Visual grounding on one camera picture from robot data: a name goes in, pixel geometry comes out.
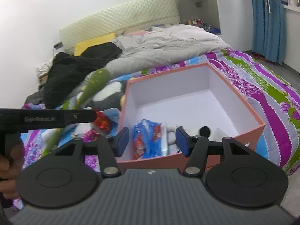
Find small panda plush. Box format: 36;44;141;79
178;126;211;138

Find red snack wrapper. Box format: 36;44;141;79
93;109;111;134

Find blue plastic snack bag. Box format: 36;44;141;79
133;119;168;160

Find white hair scrunchie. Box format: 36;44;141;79
167;125;180;155

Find blue face mask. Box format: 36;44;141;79
102;108;121;125

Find person's left hand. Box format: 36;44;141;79
1;143;25;200

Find orange cardboard box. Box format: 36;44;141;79
116;62;266;173

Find grey penguin plush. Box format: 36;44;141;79
89;81;127;111

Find green plush stick toy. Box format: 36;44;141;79
42;69;111;157

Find black clothing pile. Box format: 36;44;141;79
43;42;122;109

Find colourful striped bedsheet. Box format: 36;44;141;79
13;48;300;210

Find yellow pillow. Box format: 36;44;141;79
74;33;117;56

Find grey duvet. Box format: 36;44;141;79
105;24;230;79

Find bottles on shelf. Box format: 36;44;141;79
187;18;210;27

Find cream padded headboard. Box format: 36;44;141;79
59;0;181;54

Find blue curtain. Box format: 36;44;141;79
252;0;286;64

